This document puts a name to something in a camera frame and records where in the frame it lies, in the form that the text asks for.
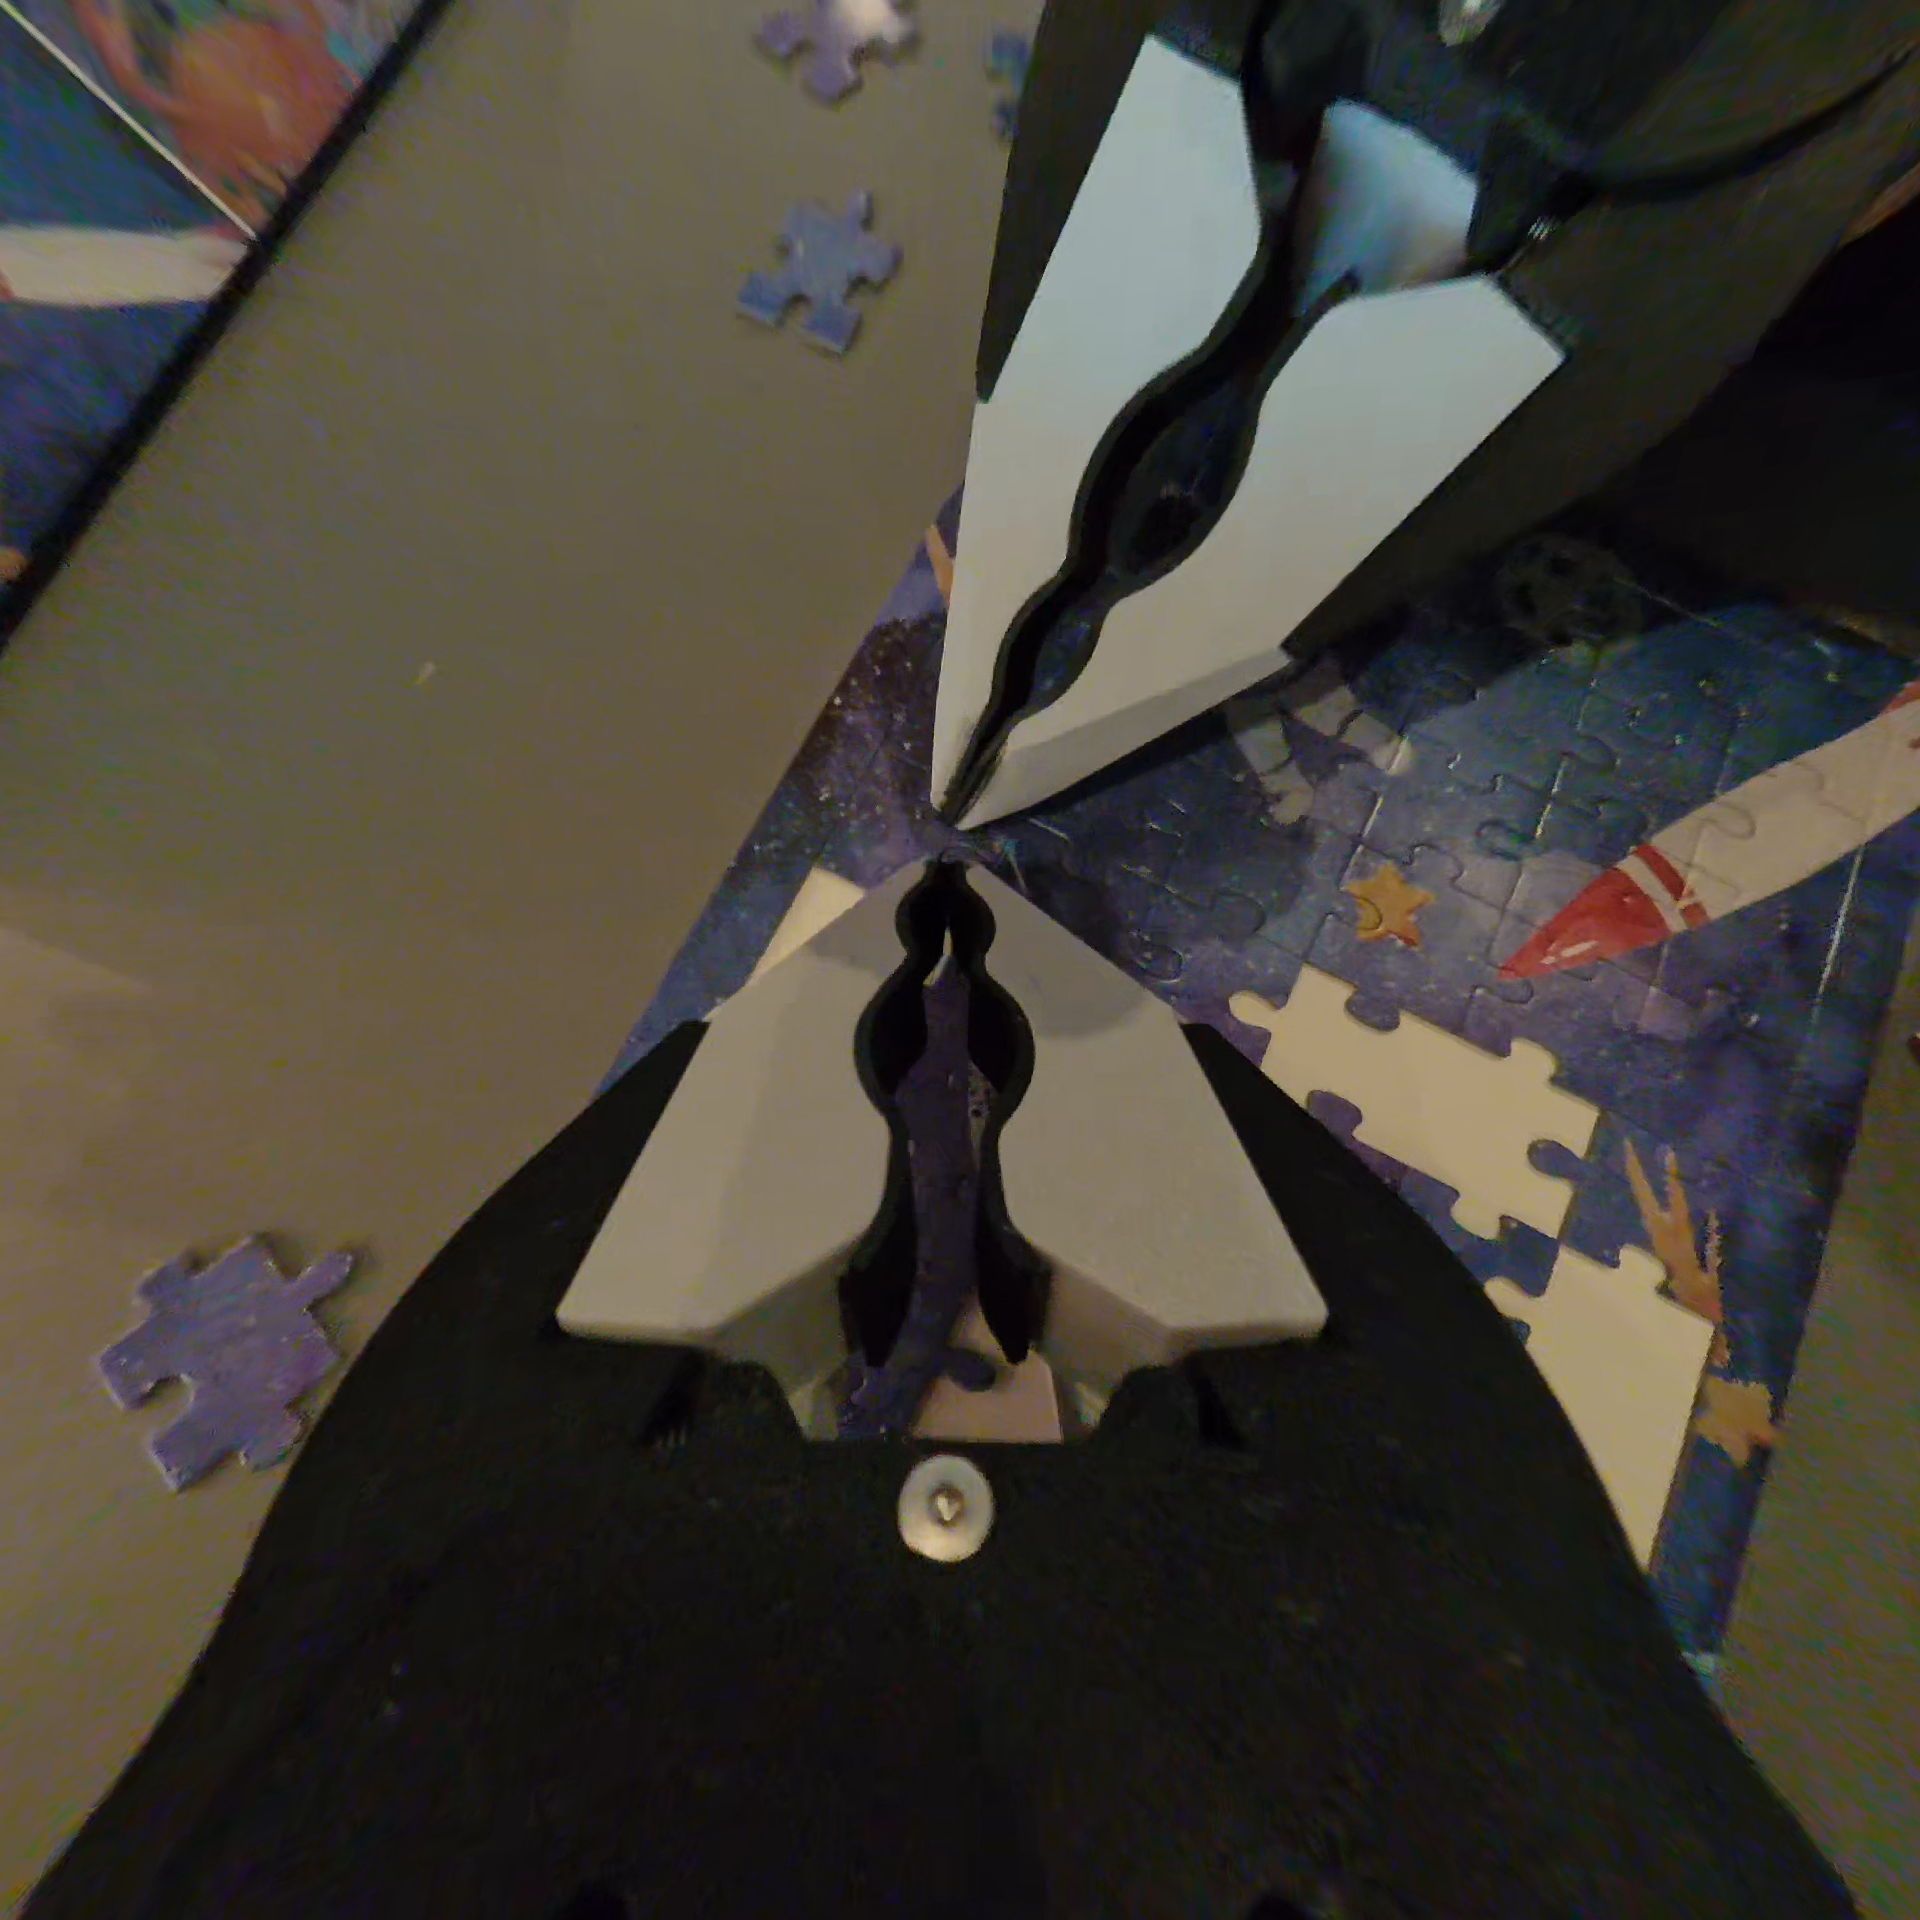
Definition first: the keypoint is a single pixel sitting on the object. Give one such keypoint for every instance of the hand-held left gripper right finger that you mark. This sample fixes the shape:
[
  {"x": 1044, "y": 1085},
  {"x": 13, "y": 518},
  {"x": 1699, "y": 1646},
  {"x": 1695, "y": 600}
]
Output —
[{"x": 1171, "y": 1200}]

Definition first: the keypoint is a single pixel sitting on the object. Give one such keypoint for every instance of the illustrated puzzle box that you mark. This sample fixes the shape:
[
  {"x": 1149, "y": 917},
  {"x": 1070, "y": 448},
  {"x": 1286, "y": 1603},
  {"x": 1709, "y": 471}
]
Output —
[{"x": 91, "y": 376}]

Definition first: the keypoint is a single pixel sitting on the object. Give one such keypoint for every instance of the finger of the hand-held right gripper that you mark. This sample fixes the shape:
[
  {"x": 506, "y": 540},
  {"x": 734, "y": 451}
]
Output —
[
  {"x": 1382, "y": 451},
  {"x": 1096, "y": 300}
]

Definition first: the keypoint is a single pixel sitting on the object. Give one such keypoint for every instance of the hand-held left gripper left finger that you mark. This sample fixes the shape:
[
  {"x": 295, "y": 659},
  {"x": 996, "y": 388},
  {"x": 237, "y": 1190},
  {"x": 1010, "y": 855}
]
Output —
[{"x": 706, "y": 1200}]

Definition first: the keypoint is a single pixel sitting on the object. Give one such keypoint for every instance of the space jigsaw puzzle board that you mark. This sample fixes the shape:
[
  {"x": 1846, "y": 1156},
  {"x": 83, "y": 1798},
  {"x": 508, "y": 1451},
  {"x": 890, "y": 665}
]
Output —
[{"x": 1501, "y": 809}]

